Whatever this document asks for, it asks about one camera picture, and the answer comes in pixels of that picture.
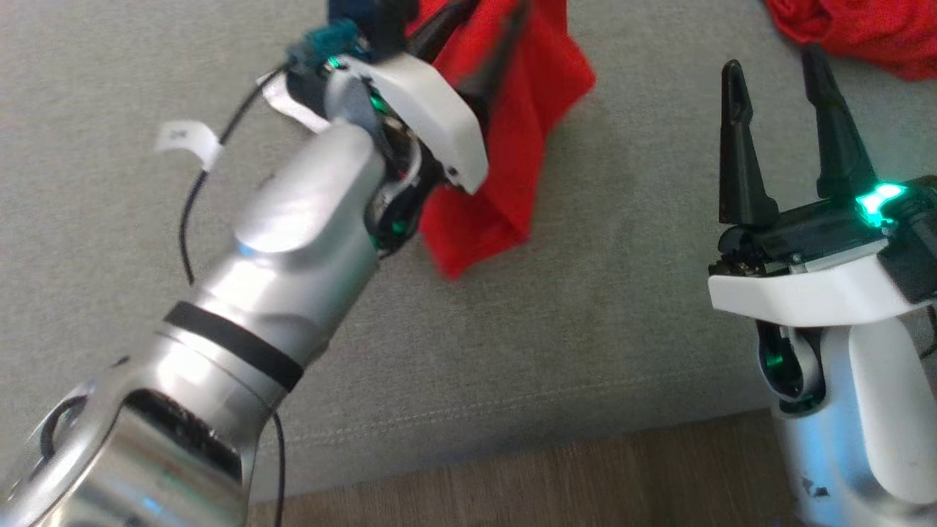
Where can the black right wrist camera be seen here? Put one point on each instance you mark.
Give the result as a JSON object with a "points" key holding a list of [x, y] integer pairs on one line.
{"points": [[919, 256]]}

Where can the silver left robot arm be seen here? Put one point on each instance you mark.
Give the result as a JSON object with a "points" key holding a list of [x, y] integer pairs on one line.
{"points": [[293, 234]]}

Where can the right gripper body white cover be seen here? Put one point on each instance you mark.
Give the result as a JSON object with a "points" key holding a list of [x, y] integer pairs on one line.
{"points": [[805, 293]]}

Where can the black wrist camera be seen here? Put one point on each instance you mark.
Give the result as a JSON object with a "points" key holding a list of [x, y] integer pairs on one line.
{"points": [[373, 25], [919, 256]]}

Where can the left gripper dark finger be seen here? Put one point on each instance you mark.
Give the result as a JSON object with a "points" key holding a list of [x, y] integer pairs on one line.
{"points": [[439, 29], [492, 66]]}

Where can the red shorts with white stripe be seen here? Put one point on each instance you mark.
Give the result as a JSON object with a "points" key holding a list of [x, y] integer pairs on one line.
{"points": [[864, 29]]}

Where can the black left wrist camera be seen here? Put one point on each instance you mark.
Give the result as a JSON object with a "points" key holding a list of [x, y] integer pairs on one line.
{"points": [[373, 25]]}

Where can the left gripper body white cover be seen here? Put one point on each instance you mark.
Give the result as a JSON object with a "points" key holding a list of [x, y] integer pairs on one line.
{"points": [[428, 102]]}

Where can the red jersey with white trim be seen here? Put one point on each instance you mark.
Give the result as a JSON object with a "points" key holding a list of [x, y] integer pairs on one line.
{"points": [[527, 146]]}

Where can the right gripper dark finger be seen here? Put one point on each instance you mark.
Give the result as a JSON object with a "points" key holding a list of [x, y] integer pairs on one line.
{"points": [[741, 168], [838, 146]]}

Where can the grey sofa seat cushion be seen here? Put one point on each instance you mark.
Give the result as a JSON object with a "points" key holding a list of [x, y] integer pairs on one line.
{"points": [[585, 351]]}

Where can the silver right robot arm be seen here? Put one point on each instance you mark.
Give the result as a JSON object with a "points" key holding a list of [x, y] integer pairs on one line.
{"points": [[878, 410]]}

